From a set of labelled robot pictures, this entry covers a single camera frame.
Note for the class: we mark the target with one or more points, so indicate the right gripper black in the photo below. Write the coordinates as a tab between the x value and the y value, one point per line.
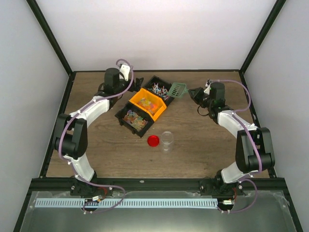
196	91

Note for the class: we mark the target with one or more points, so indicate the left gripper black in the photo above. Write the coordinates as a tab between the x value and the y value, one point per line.
137	85

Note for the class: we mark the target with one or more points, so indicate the green slotted plastic scoop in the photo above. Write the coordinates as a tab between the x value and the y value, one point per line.
177	90

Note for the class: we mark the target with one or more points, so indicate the black bin with lollipops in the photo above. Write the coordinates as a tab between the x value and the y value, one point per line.
160	88

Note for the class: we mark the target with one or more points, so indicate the orange bin with gummies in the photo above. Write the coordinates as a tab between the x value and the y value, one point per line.
150	103

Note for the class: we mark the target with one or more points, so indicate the black bin with popsicle candies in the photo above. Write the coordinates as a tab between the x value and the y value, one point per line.
135	119

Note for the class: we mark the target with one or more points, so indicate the clear plastic jar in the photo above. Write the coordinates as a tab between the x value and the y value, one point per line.
166	141

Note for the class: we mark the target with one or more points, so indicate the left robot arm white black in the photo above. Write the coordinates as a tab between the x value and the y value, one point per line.
70	138

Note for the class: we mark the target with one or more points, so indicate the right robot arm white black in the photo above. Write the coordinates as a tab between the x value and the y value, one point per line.
254	148

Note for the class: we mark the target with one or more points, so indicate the red round lid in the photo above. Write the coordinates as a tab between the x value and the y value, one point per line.
153	141

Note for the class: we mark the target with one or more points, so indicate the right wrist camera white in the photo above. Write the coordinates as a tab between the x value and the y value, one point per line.
208	86

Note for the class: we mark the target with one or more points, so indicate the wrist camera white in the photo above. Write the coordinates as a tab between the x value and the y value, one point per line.
124	72
208	86

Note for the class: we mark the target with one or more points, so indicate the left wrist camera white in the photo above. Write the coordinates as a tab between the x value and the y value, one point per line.
124	72

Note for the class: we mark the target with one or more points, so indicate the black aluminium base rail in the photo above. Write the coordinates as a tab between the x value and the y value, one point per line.
205	186

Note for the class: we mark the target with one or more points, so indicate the light blue slotted cable duct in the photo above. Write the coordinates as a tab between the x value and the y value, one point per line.
127	203

